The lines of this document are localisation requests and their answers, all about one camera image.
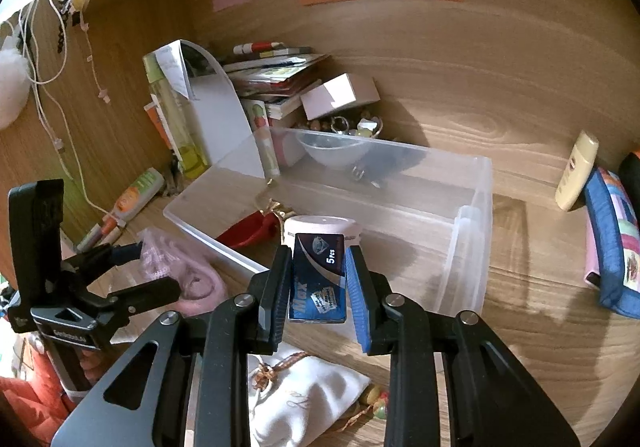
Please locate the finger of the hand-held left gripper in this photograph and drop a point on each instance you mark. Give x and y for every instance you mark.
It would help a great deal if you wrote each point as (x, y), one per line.
(107, 257)
(150, 294)

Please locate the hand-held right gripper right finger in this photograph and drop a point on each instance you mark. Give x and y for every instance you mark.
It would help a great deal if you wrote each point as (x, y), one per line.
(357, 297)

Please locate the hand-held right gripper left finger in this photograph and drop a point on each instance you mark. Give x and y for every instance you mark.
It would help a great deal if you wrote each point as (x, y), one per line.
(281, 292)

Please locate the blue razor blade box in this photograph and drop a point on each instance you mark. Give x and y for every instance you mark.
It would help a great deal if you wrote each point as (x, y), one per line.
(317, 277)

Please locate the clear plastic cup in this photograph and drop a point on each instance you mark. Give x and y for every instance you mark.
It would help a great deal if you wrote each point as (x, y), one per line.
(320, 223)

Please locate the clear plastic storage box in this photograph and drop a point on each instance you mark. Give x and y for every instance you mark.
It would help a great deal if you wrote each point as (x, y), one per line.
(400, 207)

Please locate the wooden desktop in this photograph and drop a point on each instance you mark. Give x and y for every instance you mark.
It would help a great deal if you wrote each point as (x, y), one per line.
(525, 277)

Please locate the tube with orange label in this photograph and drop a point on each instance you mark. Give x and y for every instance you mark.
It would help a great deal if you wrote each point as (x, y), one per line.
(137, 194)

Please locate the red plastic tool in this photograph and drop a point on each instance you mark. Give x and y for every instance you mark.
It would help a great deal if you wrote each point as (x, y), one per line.
(247, 229)

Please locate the orange cardboard box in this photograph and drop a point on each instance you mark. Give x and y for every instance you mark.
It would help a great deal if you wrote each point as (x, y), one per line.
(157, 122)

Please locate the orange cloth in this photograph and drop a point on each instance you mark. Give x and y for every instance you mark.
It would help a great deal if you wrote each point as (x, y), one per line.
(25, 392)

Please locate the yellow-green spray bottle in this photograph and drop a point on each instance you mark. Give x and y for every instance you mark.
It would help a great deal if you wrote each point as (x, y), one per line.
(177, 127)

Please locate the clear plastic bowl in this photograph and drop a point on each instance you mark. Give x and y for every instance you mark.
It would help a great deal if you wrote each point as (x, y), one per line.
(332, 149)

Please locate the white plush toy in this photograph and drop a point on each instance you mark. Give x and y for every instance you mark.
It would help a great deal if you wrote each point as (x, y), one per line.
(11, 84)

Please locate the pile of beaded jewellery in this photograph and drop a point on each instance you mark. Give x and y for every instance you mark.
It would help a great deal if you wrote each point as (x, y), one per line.
(357, 124)

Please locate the white paper sheet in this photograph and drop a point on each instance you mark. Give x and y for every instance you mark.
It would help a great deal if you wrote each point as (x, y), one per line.
(220, 117)

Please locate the handwritten white paper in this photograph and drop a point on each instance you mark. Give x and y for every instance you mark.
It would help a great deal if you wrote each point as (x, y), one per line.
(172, 64)

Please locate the small white cardboard box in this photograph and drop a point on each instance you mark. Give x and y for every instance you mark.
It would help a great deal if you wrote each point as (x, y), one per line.
(337, 94)

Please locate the pile of small packets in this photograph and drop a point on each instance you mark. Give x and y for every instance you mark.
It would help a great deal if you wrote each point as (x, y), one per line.
(272, 77)

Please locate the pink flat case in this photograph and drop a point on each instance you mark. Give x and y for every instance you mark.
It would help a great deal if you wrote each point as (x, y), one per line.
(591, 257)

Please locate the red and white marker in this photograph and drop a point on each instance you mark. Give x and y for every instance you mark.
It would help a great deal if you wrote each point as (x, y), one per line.
(257, 47)

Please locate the cream lotion bottle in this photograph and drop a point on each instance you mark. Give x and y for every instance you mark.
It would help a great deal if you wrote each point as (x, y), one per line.
(575, 172)

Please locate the blue patchwork pencil case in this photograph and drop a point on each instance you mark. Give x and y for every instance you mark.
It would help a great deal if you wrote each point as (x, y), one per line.
(607, 247)

